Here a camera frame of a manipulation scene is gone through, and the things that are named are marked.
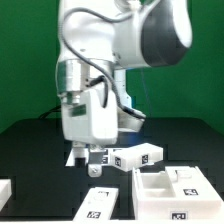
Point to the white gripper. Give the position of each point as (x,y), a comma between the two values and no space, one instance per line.
(88,122)

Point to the white cabinet body box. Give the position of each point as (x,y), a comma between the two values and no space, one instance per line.
(153,200)

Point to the white cabinet door panel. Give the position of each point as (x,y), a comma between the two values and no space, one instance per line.
(98,204)
(185,181)

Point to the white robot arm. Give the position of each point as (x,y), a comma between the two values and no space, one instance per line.
(99,41)

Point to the white cabinet top block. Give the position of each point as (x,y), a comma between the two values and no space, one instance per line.
(136,156)

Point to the white cabinet door panel front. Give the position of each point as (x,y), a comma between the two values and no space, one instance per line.
(98,204)

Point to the white sheet with markers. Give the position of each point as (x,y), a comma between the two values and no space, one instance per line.
(105,159)

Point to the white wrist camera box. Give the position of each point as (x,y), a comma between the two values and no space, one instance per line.
(129,119)

